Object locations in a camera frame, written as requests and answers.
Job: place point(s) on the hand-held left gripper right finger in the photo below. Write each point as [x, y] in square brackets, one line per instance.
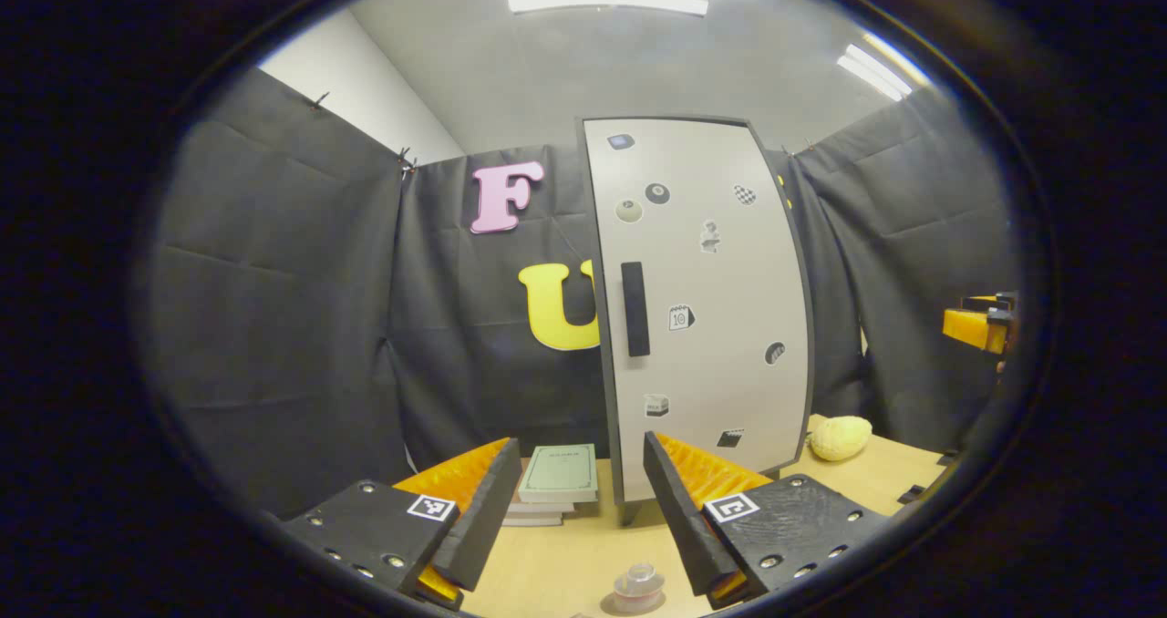
[679, 527]

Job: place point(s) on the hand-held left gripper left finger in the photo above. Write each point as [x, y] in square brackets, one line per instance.
[483, 518]

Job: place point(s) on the green notebook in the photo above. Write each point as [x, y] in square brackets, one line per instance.
[559, 472]

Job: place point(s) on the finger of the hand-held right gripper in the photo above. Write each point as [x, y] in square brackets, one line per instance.
[989, 302]
[971, 328]

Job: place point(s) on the brown book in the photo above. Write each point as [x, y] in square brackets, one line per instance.
[542, 508]

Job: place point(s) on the grey book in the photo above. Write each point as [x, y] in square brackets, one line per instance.
[531, 520]

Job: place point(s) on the small black plastic part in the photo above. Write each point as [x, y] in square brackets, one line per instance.
[912, 494]

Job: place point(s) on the grey cabinet door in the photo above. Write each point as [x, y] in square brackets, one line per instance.
[720, 281]

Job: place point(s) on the black cloth clip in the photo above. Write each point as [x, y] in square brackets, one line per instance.
[320, 100]
[407, 162]

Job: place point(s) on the clear bottle pink label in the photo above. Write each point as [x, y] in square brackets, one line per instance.
[638, 583]

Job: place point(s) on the black backdrop cloth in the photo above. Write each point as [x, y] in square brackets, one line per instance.
[283, 326]

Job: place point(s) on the yellow plush toy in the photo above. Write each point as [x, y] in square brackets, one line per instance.
[840, 437]

